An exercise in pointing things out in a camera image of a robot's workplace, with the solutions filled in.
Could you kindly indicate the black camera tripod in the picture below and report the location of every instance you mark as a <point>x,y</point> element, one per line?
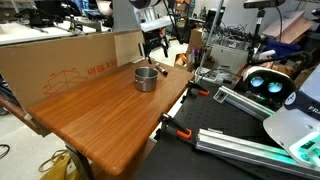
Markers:
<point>255,36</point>

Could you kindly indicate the black stereo camera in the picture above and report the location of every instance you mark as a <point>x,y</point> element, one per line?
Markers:
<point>263,3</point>

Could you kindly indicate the black marker pen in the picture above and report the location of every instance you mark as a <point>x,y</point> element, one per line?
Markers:
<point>162,69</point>

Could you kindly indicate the silver metal pole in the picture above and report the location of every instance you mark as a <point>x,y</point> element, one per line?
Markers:
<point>211,40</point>

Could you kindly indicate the blue storage bin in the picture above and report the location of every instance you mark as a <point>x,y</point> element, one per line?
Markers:
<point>283,49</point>

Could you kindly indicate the small white tape piece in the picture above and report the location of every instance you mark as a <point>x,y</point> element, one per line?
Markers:
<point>27,117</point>

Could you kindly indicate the flat cardboard sheet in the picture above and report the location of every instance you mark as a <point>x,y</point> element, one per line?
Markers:
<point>288,26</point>

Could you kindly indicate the aluminium extrusion rail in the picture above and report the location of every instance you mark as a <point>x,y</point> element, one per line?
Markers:
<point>243,104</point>
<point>240,148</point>

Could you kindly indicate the black table leg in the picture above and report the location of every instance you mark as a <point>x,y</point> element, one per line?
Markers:
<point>82,163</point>

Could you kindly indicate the white workbench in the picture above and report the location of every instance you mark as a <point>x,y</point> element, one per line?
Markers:
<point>33,32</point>

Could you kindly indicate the black perforated breadboard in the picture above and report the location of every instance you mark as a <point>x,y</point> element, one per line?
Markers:
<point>213,115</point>

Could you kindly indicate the white handheld controller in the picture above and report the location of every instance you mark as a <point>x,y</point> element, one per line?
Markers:
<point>266,52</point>

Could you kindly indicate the white equipment box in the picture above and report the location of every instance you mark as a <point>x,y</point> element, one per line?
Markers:
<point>230,56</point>

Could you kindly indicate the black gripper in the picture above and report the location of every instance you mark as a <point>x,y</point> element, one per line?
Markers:
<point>156,37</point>

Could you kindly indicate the yellow bag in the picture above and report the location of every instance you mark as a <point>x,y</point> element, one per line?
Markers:
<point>63,168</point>

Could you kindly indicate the small steel pot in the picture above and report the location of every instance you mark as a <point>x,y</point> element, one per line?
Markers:
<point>145,82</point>

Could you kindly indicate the black clamp orange trigger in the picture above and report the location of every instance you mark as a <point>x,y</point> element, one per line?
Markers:
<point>196,88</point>
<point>182,134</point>

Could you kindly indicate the white VR headset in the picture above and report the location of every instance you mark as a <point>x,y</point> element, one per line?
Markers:
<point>266,78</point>

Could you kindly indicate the brown cardboard wall red print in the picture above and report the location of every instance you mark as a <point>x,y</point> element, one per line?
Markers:
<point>40,63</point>

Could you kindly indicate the small cardboard box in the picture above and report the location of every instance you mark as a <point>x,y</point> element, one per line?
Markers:
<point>196,39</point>

